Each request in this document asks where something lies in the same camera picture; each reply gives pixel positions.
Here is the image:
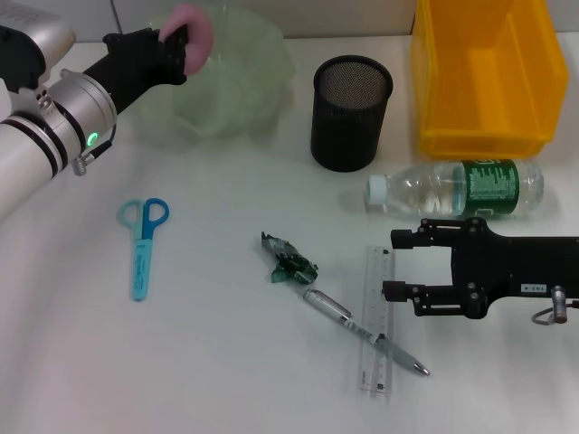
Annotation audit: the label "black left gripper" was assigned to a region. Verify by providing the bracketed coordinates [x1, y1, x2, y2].
[82, 24, 190, 115]

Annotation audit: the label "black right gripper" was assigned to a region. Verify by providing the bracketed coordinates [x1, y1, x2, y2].
[382, 216, 579, 321]

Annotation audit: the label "pink toy peach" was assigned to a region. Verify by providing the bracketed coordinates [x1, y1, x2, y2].
[160, 3, 216, 77]

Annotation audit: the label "green plastic wrapper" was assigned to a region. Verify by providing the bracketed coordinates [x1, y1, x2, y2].
[260, 231, 320, 286]

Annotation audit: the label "clear plastic ruler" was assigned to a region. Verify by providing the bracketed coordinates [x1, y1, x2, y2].
[359, 245, 396, 392]

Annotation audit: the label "green translucent fruit bowl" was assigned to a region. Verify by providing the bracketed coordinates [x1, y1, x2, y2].
[135, 4, 298, 146]

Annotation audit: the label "silver ballpoint pen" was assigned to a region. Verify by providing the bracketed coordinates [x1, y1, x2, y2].
[296, 287, 432, 377]

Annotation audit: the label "clear bottle with green label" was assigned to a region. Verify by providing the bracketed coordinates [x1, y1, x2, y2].
[365, 157, 546, 222]

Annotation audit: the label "blue and teal scissors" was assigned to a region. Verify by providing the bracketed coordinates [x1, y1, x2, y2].
[117, 197, 171, 303]

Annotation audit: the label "black mesh cup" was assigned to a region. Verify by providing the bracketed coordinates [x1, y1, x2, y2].
[309, 54, 394, 173]

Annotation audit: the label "yellow plastic bin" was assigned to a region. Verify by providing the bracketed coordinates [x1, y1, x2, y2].
[410, 0, 570, 159]

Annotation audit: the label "left gripper cable with plugs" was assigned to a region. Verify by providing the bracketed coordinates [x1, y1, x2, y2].
[71, 121, 119, 177]

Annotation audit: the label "gripper cable with plugs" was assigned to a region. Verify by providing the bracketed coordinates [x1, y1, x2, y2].
[531, 284, 579, 326]
[71, 121, 119, 177]

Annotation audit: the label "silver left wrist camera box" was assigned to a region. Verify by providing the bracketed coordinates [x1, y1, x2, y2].
[0, 8, 76, 94]

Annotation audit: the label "right gripper cable with plugs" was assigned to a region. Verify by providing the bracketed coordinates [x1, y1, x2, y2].
[531, 284, 579, 326]

